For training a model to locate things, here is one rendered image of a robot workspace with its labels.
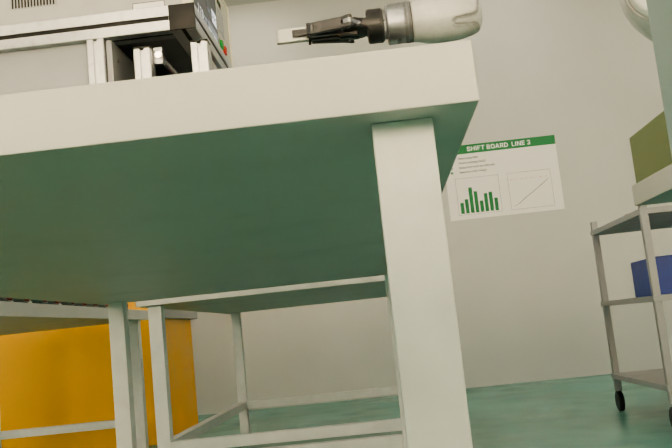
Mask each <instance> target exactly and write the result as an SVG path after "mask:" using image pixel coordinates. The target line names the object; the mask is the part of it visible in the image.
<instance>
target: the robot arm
mask: <svg viewBox="0 0 672 448"><path fill-rule="evenodd" d="M619 1H620V5H621V8H622V10H623V13H624V15H625V16H626V18H627V20H628V21H629V22H630V24H631V25H632V26H633V27H634V28H635V29H636V30H637V31H638V32H639V33H640V34H642V35H643V36H644V37H646V38H647V39H649V40H650V41H652V34H651V28H650V22H649V16H648V10H647V4H646V0H619ZM365 16H366V17H365V18H360V17H352V15H351V14H346V15H343V16H341V17H336V18H331V19H326V20H321V21H316V22H312V23H306V27H300V28H291V29H283V30H276V40H277V45H284V44H293V43H301V42H309V45H312V44H328V43H351V44H352V43H355V41H354V40H358V39H360V38H364V37H368V42H369V44H376V43H384V42H385V40H388V44H389V45H395V44H404V43H413V42H420V43H426V44H432V43H444V42H451V41H456V40H461V39H464V38H467V37H469V36H472V35H474V34H476V33H478V32H479V31H480V28H481V25H482V18H483V14H482V8H481V4H480V2H479V0H408V1H404V2H398V3H390V4H385V6H384V10H382V9H380V8H375V9H367V10H366V11H365ZM311 42H312V43H311ZM652 42H653V41H652Z"/></svg>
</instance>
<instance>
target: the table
mask: <svg viewBox="0 0 672 448"><path fill-rule="evenodd" d="M12 301H14V302H12ZM31 301H32V303H28V302H30V299H17V298H3V297H0V335H10V334H19V333H29V332H38V331H47V330H57V329H66V328H76V327H85V326H95V325H104V324H109V316H108V305H99V304H85V303H71V302H58V301H44V300H31ZM60 303H61V304H62V305H59V304H60ZM142 320H148V310H133V309H128V321H129V336H130V351H131V366H132V381H133V396H134V411H135V426H136V441H137V448H149V440H148V426H147V411H146V397H145V382H144V368H143V353H142V338H141V324H140V321H142ZM112 428H116V427H115V420H107V421H97V422H87V423H78V424H68V425H58V426H48V427H38V428H28V429H18V430H8V431H1V425H0V448H1V440H3V439H13V438H23V437H32V436H42V435H52V434H62V433H72V432H82V431H92V430H102V429H112Z"/></svg>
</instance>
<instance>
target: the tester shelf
mask: <svg viewBox="0 0 672 448"><path fill-rule="evenodd" d="M101 38H103V39H104V40H105V42H106V40H112V41H113V42H114V43H115V44H116V45H117V46H118V47H119V48H120V49H121V50H122V51H123V52H124V53H125V54H126V55H127V57H128V58H129V59H130V60H131V61H132V62H133V63H134V56H133V47H141V46H149V45H150V46H151V47H152V49H153V48H156V47H162V48H163V49H164V57H165V58H166V59H167V60H168V61H169V63H170V64H171V65H172V66H173V67H174V69H175V70H176V71H177V72H178V73H179V74H183V73H191V72H192V60H191V48H190V41H191V40H199V39H208V41H209V43H210V44H211V58H212V61H213V62H214V64H215V65H216V67H217V68H218V69H225V68H233V67H232V65H231V64H230V62H229V60H228V59H227V57H226V55H225V54H224V52H223V50H222V49H221V47H220V45H219V44H218V42H217V41H216V39H215V37H214V36H213V34H212V32H211V31H210V29H209V27H208V26H207V24H206V22H205V21H204V19H203V17H202V16H201V14H200V12H199V11H198V9H197V7H196V6H195V4H194V2H190V3H182V4H174V5H167V6H159V7H151V8H143V9H135V10H126V11H118V12H110V13H102V14H94V15H85V16H77V17H69V18H61V19H53V20H45V21H36V22H28V23H20V24H12V25H4V26H0V53H7V52H15V51H24V50H32V49H40V48H48V47H57V46H65V45H73V44H82V43H86V40H93V41H97V39H101ZM155 69H156V77H158V76H166V75H171V74H170V73H169V71H168V70H167V69H166V68H165V67H164V66H155Z"/></svg>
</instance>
